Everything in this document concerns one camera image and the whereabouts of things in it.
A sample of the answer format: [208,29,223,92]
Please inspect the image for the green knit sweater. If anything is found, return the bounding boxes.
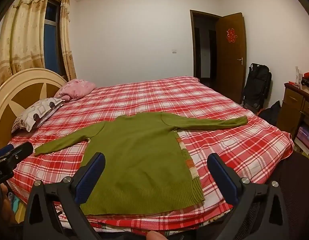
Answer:
[35,112,248,216]

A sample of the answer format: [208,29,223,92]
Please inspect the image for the person right hand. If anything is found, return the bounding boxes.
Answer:
[146,231,168,240]

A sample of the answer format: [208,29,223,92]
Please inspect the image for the patterned white pillow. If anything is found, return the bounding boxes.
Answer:
[11,98,64,134]

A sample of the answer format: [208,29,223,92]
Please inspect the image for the cream wooden headboard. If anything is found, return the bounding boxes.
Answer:
[0,68,67,149]

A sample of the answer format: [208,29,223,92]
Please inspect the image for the red plaid bed sheet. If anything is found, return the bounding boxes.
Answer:
[9,76,293,234]

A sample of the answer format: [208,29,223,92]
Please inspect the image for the pink pillow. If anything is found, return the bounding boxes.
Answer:
[54,79,96,102]

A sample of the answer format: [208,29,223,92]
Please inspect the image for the dark window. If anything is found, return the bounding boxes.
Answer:
[44,0,68,81]

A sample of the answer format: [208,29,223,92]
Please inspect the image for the left beige curtain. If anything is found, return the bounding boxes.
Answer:
[0,0,48,86]

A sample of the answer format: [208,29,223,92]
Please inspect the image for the beige curtain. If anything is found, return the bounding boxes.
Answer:
[0,0,48,86]
[59,0,76,81]

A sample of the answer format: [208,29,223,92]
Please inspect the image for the wooden dresser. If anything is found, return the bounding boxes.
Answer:
[277,83,309,156]

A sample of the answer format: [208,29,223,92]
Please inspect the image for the right beige curtain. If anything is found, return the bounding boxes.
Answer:
[59,0,76,81]

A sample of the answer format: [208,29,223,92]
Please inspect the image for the black backpack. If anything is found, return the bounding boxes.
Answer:
[244,63,272,113]

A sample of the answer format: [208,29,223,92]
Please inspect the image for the red items on dresser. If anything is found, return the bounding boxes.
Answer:
[301,72,309,87]

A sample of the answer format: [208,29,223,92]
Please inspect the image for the brown wooden door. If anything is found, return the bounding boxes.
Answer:
[215,12,247,104]

